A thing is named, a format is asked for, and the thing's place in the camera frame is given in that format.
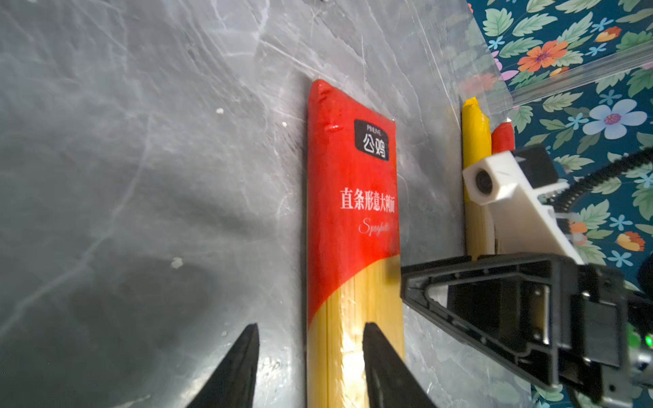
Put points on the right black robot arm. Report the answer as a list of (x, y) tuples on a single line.
[(607, 173)]

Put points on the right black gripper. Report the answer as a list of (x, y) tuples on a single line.
[(545, 318)]

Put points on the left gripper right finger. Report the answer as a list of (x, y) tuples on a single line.
[(389, 382)]

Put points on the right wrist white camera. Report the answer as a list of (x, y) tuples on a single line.
[(523, 224)]

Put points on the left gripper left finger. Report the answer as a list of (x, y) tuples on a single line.
[(233, 382)]

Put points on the yellow pasta bag leftmost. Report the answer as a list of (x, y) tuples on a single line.
[(476, 137)]

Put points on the red spaghetti bag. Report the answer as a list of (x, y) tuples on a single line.
[(503, 138), (353, 243)]

